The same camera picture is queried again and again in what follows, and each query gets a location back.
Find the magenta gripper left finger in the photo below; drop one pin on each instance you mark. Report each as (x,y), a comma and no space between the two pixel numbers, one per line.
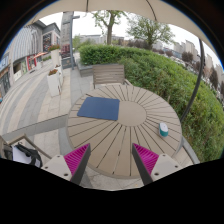
(70,167)

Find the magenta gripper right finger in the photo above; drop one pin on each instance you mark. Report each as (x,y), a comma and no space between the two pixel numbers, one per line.
(152,166)

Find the white and teal mouse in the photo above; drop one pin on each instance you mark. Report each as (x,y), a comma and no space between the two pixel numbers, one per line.
(163,130)

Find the round slatted wooden table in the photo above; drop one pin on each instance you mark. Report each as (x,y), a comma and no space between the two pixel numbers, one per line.
(140,114)

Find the black and white bag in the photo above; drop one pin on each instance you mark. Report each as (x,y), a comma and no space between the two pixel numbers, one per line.
(25,155)

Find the green hedge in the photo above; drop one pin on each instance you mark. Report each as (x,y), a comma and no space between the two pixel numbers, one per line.
(203,127)

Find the near white planter box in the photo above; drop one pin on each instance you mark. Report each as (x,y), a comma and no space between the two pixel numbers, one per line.
(54,82)

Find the white planter box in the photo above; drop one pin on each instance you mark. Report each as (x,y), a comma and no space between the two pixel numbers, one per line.
(54,82)
(54,50)

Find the wooden slatted chair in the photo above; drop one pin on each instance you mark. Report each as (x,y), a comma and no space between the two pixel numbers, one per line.
(108,74)

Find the far white planter box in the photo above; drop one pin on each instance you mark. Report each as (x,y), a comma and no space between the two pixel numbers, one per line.
(54,50)

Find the curved dark umbrella pole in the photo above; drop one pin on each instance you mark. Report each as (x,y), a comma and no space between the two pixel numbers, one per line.
(197,84)

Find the grey metal chair frame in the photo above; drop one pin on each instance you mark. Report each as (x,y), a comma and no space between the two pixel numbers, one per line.
(6,148)

